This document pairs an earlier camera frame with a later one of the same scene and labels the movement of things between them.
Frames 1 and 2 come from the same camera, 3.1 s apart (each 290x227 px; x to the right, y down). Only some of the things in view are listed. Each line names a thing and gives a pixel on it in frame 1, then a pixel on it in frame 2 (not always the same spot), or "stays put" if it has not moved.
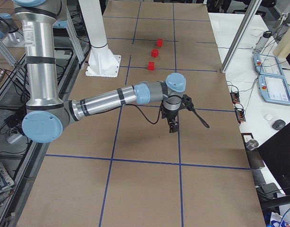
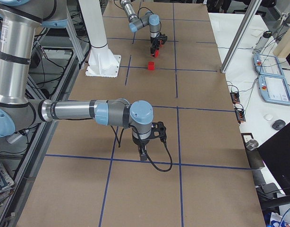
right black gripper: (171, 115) to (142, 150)
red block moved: (151, 65) stays put
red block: (155, 53) stays put
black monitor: (279, 153) stays put
